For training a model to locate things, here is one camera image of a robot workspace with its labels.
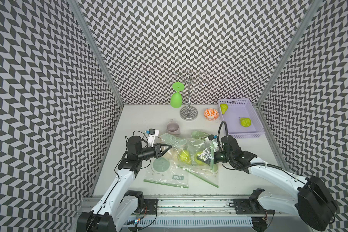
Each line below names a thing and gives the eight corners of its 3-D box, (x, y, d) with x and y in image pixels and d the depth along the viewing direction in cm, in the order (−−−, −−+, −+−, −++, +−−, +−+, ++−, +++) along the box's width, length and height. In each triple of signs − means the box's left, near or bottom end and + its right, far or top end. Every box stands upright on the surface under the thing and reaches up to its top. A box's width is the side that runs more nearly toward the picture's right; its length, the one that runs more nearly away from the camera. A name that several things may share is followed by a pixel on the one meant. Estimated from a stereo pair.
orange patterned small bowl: (204, 120, 110) (205, 117, 107) (203, 112, 116) (204, 108, 112) (218, 120, 110) (219, 117, 107) (216, 112, 116) (217, 108, 112)
